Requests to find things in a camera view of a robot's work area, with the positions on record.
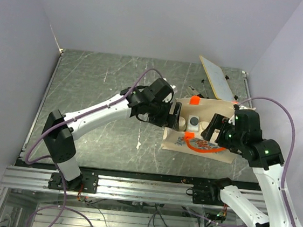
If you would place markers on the small grey black device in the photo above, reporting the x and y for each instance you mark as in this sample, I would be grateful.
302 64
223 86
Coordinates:
191 91

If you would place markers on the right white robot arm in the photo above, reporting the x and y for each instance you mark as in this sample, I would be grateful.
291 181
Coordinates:
269 168

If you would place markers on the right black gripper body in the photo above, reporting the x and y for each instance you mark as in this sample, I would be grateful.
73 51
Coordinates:
230 138

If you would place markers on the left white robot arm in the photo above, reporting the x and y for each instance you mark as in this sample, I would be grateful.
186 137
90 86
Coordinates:
60 132

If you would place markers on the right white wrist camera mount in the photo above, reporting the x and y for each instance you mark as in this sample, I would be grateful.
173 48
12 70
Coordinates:
233 118

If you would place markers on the white bottle grey cap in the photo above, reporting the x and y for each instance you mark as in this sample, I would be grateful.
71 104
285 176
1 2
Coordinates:
192 124

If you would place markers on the white board wooden edge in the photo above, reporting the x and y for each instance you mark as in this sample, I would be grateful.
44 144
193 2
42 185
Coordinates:
217 80

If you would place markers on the beige cap bottle left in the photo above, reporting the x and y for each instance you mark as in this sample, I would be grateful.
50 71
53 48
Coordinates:
181 124

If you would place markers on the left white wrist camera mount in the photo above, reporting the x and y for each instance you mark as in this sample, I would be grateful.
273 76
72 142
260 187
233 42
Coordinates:
170 96

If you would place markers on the beige round lid bottle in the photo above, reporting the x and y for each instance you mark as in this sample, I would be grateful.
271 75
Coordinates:
203 125

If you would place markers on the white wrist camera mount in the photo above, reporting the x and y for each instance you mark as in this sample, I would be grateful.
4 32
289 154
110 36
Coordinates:
170 96
233 118

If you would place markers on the aluminium rail frame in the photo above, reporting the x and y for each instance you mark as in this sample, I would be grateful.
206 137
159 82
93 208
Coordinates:
133 168

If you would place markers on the beige canvas tote bag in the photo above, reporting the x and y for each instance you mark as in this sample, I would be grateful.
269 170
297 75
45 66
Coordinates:
191 142

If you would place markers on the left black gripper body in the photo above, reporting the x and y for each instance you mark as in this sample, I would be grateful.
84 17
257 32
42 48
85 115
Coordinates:
159 114

